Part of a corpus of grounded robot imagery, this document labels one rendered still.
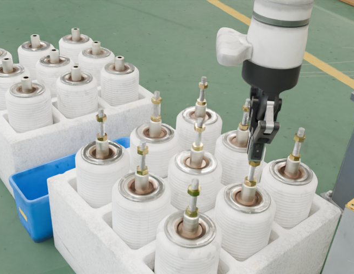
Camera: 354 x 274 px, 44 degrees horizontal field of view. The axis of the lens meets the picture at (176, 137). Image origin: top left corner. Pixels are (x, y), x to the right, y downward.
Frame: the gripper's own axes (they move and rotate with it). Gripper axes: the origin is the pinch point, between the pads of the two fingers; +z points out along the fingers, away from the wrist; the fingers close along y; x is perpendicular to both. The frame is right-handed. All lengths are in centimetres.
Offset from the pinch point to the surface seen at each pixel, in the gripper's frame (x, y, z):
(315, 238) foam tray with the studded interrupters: -13.8, 2.3, 19.6
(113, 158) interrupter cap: 22.5, 7.5, 9.5
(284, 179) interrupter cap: -6.9, 5.3, 9.6
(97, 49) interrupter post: 35, 54, 9
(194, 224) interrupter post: 8.3, -9.0, 7.9
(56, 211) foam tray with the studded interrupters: 33.7, 7.4, 23.0
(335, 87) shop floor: -47, 101, 35
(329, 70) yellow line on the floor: -48, 117, 35
